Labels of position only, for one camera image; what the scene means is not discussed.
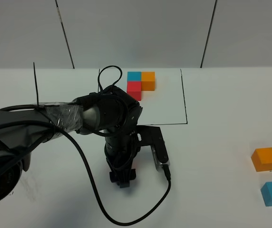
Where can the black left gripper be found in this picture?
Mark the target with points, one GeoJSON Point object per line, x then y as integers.
{"type": "Point", "coordinates": [120, 150]}

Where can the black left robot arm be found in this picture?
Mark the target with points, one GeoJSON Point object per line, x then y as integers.
{"type": "Point", "coordinates": [110, 113]}

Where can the red template cube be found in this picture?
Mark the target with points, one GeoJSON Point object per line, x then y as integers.
{"type": "Point", "coordinates": [134, 90]}

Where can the blue template cube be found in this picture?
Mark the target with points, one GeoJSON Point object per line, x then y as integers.
{"type": "Point", "coordinates": [134, 76]}

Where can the orange template cube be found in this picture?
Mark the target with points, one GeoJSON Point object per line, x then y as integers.
{"type": "Point", "coordinates": [148, 81]}

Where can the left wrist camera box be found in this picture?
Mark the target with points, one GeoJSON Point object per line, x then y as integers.
{"type": "Point", "coordinates": [152, 136]}

